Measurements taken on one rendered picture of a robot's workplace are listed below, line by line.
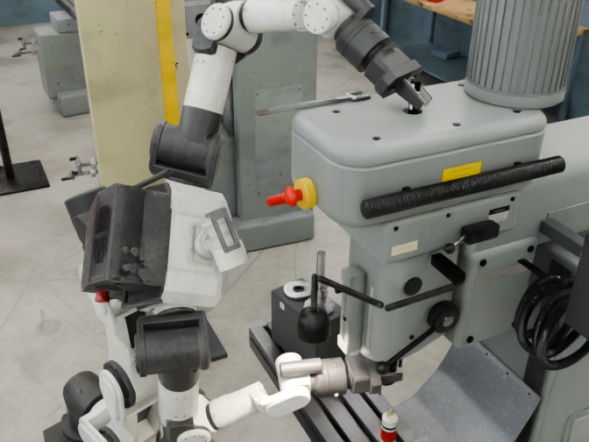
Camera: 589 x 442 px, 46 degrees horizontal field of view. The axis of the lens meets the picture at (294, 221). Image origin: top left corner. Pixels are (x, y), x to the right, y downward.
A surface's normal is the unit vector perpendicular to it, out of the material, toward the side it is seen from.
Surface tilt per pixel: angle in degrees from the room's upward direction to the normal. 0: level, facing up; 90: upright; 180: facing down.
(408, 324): 90
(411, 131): 0
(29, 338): 0
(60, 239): 0
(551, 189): 90
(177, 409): 104
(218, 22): 61
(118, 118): 90
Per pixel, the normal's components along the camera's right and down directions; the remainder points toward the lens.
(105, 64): 0.43, 0.45
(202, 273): 0.60, -0.16
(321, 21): -0.58, 0.29
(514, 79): -0.28, 0.47
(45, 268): 0.01, -0.87
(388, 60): 0.40, -0.58
